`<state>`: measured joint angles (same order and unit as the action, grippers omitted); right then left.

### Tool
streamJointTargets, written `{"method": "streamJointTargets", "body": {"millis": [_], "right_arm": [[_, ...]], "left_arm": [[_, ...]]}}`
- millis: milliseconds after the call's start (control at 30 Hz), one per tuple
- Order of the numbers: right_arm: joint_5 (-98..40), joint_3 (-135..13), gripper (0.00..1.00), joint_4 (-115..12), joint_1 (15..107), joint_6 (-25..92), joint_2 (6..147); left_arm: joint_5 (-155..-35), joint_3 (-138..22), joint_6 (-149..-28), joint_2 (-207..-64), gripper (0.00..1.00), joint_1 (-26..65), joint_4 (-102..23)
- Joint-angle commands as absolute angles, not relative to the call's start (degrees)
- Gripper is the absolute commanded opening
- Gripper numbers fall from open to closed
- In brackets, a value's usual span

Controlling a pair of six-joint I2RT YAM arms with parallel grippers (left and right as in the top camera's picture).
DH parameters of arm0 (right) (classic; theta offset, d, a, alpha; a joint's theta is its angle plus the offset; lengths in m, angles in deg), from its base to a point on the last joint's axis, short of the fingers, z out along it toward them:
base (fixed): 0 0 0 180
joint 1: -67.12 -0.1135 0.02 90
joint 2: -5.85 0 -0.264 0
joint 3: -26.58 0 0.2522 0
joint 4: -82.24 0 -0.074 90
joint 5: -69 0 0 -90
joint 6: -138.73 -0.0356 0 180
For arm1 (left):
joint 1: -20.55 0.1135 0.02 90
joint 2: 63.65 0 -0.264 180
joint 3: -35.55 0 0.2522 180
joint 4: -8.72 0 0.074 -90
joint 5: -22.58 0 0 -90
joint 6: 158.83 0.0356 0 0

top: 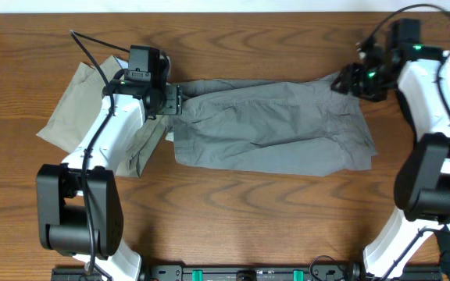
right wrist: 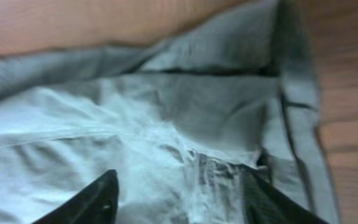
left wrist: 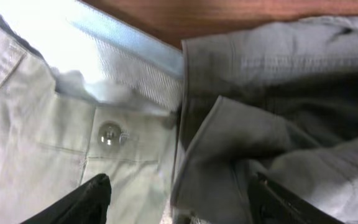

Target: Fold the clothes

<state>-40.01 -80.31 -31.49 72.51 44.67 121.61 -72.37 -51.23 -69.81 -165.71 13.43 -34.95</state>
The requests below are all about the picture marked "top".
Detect grey shorts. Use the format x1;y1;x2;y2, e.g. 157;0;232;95
172;74;376;176

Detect khaki shorts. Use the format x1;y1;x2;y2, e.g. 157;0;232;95
37;62;169;177

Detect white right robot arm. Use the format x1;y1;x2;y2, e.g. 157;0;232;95
331;43;450;280

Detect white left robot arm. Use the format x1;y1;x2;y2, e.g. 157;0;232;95
36;80;182;280

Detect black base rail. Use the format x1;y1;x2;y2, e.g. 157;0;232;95
50;263;444;281

